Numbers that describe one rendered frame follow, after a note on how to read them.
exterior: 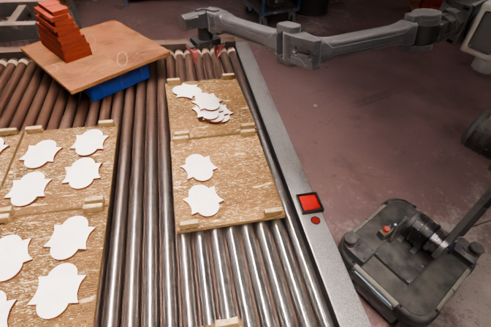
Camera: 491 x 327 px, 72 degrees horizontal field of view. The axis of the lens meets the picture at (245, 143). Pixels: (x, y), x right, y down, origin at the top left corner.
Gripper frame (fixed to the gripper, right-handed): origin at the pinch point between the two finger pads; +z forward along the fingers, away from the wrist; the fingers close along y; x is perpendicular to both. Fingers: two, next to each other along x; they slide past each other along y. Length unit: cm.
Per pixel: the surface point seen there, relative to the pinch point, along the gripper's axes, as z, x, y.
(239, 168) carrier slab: 22.2, -40.3, -8.7
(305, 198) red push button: 22, -64, 4
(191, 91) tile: 22.0, 11.1, -2.4
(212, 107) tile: 18.7, -7.9, -1.8
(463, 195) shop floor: 115, -76, 165
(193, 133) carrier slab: 22.6, -14.8, -14.5
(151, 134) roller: 24.4, -5.1, -28.5
